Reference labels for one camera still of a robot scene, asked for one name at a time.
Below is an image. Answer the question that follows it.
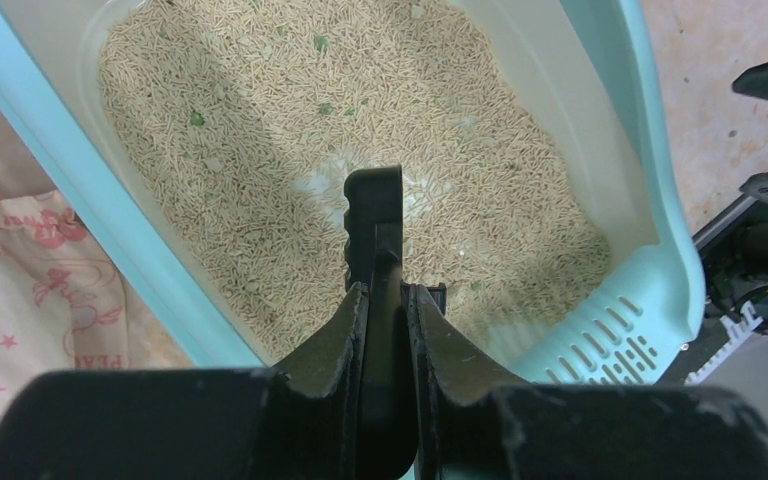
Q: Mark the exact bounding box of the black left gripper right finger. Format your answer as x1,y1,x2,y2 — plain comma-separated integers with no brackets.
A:
408,285,768,479

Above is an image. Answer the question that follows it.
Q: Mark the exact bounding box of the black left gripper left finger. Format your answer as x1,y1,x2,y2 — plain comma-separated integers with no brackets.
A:
0,284,369,479

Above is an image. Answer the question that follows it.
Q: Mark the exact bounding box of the black slotted litter scoop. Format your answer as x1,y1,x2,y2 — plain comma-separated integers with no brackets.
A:
344,166,443,479

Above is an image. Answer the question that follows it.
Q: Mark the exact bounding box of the teal plastic litter box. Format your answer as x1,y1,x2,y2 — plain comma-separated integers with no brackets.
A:
0,1,706,384

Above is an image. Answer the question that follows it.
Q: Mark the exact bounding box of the beige cat litter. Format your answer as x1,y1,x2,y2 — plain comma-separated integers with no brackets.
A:
98,1,611,362

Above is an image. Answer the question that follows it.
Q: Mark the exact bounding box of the cream pink printed cloth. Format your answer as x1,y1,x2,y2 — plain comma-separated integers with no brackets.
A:
0,191,130,417

